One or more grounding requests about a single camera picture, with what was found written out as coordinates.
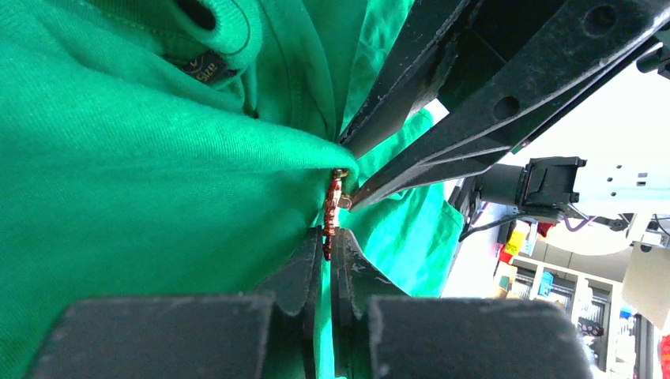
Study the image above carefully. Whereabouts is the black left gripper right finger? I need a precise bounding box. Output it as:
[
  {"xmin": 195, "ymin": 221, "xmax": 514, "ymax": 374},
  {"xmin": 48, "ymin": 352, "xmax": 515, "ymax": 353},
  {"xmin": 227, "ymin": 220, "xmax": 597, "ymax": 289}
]
[{"xmin": 330, "ymin": 228, "xmax": 592, "ymax": 378}]

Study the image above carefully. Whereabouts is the green t-shirt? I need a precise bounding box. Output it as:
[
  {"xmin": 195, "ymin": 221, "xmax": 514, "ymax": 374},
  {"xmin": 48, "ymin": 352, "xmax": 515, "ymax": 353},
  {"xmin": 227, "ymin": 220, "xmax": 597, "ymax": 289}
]
[{"xmin": 1, "ymin": 1, "xmax": 433, "ymax": 378}]

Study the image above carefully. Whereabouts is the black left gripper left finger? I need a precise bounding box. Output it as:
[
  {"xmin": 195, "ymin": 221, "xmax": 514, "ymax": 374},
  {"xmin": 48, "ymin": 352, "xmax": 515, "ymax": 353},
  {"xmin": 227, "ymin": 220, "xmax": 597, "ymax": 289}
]
[{"xmin": 26, "ymin": 227, "xmax": 323, "ymax": 378}]

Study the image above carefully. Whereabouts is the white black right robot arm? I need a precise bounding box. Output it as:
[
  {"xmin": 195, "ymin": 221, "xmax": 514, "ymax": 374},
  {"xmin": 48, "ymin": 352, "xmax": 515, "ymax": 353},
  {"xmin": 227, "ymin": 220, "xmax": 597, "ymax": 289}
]
[{"xmin": 340, "ymin": 1, "xmax": 669, "ymax": 221}]

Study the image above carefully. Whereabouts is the orange brooch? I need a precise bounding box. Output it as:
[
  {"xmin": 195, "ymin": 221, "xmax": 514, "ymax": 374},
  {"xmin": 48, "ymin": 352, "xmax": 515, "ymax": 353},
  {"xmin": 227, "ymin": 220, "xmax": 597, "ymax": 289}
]
[{"xmin": 322, "ymin": 169, "xmax": 348, "ymax": 261}]

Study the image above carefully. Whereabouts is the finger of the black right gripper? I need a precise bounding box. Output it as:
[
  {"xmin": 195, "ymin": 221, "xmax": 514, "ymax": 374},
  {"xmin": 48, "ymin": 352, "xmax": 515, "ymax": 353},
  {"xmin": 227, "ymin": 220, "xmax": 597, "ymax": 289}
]
[
  {"xmin": 339, "ymin": 1, "xmax": 483, "ymax": 158},
  {"xmin": 349, "ymin": 1, "xmax": 669, "ymax": 211}
]

